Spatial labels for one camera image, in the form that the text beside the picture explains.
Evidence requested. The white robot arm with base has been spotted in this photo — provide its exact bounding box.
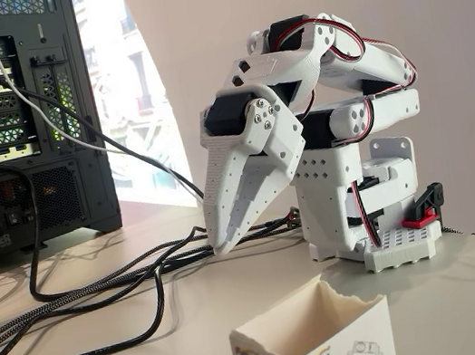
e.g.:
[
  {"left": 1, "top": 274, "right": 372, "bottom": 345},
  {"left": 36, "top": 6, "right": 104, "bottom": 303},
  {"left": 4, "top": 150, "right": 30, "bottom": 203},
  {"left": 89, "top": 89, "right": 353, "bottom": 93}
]
[{"left": 241, "top": 0, "right": 450, "bottom": 290}]

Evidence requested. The white cardboard box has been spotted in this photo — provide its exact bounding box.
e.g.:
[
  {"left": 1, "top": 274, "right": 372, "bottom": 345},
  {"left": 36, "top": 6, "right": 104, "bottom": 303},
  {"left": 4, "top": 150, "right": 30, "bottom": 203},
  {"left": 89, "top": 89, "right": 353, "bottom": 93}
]
[{"left": 220, "top": 264, "right": 399, "bottom": 355}]

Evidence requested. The black and red clamp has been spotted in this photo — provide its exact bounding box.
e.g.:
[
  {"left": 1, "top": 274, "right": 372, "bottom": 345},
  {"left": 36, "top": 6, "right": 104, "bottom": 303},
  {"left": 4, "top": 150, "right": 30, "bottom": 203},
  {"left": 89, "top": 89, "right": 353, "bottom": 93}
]
[{"left": 395, "top": 180, "right": 451, "bottom": 231}]

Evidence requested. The red black gripper servo wire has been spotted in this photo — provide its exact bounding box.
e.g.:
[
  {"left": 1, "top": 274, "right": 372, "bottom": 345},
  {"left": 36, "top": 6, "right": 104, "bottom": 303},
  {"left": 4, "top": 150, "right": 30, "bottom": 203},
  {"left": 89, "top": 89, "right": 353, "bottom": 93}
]
[{"left": 292, "top": 79, "right": 321, "bottom": 120}]

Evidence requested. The red black base servo wire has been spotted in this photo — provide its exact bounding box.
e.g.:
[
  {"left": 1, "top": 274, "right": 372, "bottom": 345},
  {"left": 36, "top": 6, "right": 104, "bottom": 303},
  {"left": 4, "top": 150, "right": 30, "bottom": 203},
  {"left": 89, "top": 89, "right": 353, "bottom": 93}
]
[{"left": 352, "top": 176, "right": 387, "bottom": 253}]

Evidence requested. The black power cable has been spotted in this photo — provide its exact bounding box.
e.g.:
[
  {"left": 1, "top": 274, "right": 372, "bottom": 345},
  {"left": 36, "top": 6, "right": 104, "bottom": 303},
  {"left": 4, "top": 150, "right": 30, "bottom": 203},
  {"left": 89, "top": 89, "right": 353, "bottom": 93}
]
[{"left": 0, "top": 125, "right": 217, "bottom": 313}]

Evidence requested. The braided black cable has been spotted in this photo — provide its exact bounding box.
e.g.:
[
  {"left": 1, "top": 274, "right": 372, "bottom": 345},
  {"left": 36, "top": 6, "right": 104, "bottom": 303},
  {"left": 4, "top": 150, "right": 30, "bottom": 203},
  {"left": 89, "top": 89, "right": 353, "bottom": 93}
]
[
  {"left": 0, "top": 216, "right": 317, "bottom": 351},
  {"left": 0, "top": 220, "right": 319, "bottom": 355}
]

